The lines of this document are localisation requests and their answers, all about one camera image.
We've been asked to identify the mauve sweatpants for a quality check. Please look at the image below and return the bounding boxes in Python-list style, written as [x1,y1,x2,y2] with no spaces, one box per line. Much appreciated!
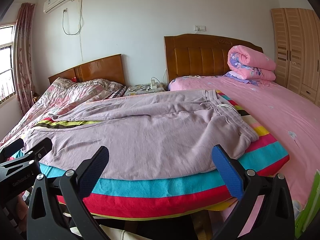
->
[23,90,259,180]

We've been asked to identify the green white bag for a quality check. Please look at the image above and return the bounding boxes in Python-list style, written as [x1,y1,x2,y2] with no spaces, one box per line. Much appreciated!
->
[295,170,319,238]

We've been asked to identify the window with bars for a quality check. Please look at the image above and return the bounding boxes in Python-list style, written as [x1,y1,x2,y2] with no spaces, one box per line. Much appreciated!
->
[0,24,16,103]

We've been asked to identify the rainbow striped blanket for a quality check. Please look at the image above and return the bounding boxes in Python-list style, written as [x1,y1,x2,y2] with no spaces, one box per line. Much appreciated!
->
[33,89,290,220]

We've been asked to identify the floral patterned quilt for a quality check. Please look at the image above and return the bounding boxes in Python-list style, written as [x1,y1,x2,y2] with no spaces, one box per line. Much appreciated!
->
[1,77,126,148]

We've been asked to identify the pink bed sheet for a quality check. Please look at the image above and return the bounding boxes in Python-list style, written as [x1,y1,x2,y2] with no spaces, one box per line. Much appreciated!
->
[167,75,320,221]

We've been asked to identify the floral red curtain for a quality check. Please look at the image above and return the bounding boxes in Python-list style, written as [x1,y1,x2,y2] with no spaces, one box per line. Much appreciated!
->
[13,3,35,115]

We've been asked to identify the left bed wooden headboard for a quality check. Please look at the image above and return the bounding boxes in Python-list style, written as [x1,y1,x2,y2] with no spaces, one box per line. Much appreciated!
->
[48,54,125,85]

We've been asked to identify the bed wooden headboard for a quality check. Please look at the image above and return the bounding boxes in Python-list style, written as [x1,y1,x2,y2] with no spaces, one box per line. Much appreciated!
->
[48,54,125,85]
[164,34,263,82]

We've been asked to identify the nightstand with floral cover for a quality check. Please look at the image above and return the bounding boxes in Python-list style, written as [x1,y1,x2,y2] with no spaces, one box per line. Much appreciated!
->
[124,82,165,96]

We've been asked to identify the rolled pink floral quilt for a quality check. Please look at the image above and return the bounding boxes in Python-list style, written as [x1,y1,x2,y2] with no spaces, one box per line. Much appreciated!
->
[225,45,276,86]

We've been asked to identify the white power strip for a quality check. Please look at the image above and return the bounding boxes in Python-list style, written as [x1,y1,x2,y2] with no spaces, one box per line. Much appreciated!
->
[150,79,157,90]

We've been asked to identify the right bed wooden headboard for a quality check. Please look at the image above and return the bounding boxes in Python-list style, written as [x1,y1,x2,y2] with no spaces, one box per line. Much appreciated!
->
[164,34,263,82]

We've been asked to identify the light wooden wardrobe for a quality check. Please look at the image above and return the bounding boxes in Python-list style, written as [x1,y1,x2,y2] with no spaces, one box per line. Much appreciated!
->
[271,8,319,106]

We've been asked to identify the air conditioner power cord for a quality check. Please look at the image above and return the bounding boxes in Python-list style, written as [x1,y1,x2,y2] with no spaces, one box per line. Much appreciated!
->
[61,0,85,63]

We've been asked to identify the white wall outlet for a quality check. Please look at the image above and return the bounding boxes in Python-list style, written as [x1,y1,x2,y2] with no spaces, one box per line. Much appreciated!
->
[194,25,206,32]

